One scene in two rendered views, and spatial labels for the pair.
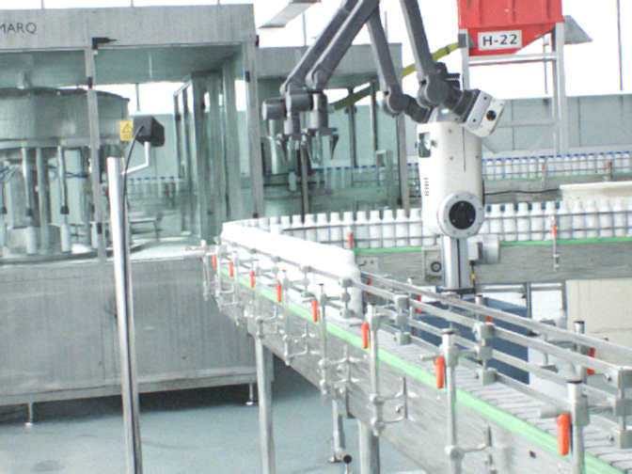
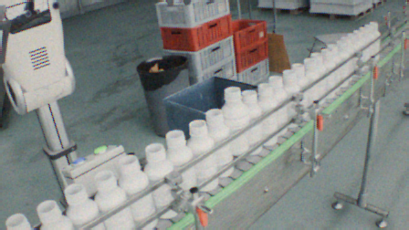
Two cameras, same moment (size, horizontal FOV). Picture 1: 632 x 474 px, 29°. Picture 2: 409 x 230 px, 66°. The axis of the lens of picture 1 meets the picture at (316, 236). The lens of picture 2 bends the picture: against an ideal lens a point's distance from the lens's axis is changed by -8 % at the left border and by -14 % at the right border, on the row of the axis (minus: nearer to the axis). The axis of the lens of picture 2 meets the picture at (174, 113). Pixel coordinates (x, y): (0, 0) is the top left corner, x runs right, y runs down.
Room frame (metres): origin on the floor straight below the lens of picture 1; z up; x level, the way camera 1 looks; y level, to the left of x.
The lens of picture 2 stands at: (4.21, 0.74, 1.51)
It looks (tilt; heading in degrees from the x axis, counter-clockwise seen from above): 25 degrees down; 245
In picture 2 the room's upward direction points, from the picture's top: 10 degrees counter-clockwise
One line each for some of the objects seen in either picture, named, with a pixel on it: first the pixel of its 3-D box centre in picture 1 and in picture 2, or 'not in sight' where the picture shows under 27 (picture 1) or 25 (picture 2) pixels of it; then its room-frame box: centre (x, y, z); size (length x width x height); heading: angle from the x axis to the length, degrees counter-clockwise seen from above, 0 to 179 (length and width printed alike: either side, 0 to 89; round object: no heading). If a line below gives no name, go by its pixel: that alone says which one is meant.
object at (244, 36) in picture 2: not in sight; (237, 35); (1.81, -2.38, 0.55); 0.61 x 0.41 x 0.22; 15
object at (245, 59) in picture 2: not in sight; (239, 53); (1.82, -2.37, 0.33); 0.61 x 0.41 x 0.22; 15
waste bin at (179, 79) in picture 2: not in sight; (167, 97); (3.00, -1.92, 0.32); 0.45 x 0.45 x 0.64
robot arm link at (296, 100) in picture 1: (306, 92); not in sight; (3.78, 0.01, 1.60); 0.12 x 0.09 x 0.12; 104
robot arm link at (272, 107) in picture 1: (279, 102); not in sight; (4.22, 0.10, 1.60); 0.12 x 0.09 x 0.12; 104
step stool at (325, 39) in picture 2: not in sight; (331, 51); (0.78, -1.86, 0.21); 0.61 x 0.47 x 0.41; 65
